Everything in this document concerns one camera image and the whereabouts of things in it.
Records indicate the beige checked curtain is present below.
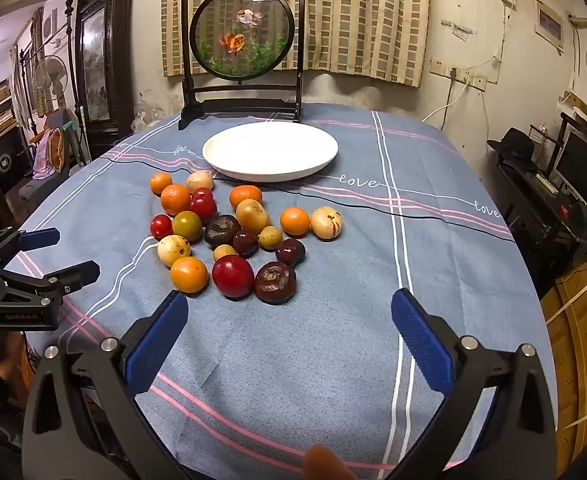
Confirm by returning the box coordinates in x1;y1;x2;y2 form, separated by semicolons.
160;0;431;87

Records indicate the clear plastic bag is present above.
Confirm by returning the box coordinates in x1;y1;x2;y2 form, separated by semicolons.
132;97;166;133

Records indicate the round goldfish screen black stand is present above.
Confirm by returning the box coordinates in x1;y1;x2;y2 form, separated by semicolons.
177;0;307;131

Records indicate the green-orange mandarin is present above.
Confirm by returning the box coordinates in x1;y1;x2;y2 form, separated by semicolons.
172;210;203;243

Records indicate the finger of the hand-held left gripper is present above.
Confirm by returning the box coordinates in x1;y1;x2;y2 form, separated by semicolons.
0;227;60;272
0;260;100;297

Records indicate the black hat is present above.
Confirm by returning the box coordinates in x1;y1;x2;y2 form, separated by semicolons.
487;127;537;163

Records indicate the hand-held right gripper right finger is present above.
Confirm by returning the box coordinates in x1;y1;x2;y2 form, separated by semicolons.
391;287;559;480

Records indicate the person's left hand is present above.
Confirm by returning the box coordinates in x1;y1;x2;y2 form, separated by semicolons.
0;332;24;381

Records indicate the white standing fan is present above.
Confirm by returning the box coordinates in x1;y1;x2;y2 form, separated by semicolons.
36;54;69;111

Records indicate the blue plaid tablecloth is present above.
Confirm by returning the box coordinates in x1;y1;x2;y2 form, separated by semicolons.
4;102;559;480

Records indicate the dark purple plum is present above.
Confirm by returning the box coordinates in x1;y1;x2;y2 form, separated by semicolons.
275;238;307;268
232;229;259;258

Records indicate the person's right hand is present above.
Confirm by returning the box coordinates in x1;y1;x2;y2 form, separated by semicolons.
303;444;357;480

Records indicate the dark brown water chestnut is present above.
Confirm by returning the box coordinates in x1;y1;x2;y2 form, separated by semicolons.
254;261;297;306
204;214;242;249

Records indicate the framed wall picture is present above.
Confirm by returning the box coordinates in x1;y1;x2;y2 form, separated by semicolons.
533;0;565;53

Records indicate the small smooth orange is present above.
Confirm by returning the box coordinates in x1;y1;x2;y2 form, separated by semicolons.
280;207;311;237
170;256;209;294
149;172;173;196

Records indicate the black monitor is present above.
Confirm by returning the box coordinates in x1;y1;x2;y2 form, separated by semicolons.
553;127;587;196

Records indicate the black desk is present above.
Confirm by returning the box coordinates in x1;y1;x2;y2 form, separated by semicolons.
491;150;587;286

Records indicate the dark wooden framed mirror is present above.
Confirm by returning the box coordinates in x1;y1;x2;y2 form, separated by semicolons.
74;0;138;147

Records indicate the white wall socket strip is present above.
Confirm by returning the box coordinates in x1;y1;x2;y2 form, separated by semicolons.
451;66;489;92

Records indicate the pink cloth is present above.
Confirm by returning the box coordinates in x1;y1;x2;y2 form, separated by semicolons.
32;127;66;178

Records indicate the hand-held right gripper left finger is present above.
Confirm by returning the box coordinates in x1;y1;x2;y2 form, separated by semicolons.
22;290;190;480

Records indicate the large red plum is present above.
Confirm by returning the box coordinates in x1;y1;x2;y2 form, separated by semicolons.
212;254;255;301

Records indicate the white cable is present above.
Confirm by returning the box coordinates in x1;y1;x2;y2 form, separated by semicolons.
421;77;467;123

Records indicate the cardboard box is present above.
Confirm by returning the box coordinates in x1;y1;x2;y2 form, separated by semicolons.
541;255;587;461

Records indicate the spotted tan longan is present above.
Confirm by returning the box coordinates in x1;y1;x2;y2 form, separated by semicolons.
310;206;343;240
157;234;192;268

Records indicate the white round plate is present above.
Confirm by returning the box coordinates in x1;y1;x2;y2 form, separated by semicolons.
202;122;339;184

